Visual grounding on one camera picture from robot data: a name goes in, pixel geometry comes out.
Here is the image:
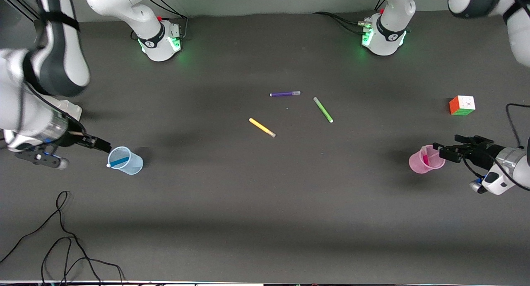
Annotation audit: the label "blue marker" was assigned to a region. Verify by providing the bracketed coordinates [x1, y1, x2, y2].
[106, 155, 130, 169]

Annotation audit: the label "white stand with flat base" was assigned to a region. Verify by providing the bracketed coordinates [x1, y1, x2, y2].
[52, 97, 83, 122]

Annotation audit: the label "multicoloured puzzle cube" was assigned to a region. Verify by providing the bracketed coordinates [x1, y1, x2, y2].
[449, 96, 476, 116]

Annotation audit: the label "translucent blue plastic cup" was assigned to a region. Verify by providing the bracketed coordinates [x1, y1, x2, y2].
[107, 146, 144, 175]

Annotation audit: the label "translucent pink plastic cup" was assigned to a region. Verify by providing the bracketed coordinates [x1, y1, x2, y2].
[409, 145, 447, 175]

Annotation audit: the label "green marker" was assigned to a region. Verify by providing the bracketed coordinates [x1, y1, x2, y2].
[313, 96, 334, 123]

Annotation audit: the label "yellow marker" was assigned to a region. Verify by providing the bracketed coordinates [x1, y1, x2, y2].
[248, 118, 277, 138]

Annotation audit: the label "black left arm hose cable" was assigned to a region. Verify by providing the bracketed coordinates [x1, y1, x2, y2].
[462, 103, 530, 180]

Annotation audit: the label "black arm hose cable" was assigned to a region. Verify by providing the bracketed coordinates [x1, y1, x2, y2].
[462, 103, 530, 180]
[23, 81, 87, 136]

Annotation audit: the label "black right arm hose cable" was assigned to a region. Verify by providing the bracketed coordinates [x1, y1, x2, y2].
[23, 81, 87, 136]

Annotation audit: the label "thin black loose cable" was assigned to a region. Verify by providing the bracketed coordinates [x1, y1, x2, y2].
[0, 190, 125, 286]

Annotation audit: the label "black right arm base cables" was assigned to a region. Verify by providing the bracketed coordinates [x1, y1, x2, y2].
[130, 0, 189, 41]

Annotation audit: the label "black arm base cables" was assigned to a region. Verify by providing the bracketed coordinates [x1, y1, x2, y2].
[130, 0, 189, 41]
[313, 0, 388, 35]

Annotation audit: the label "black left arm base cables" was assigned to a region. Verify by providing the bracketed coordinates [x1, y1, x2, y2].
[313, 0, 388, 35]

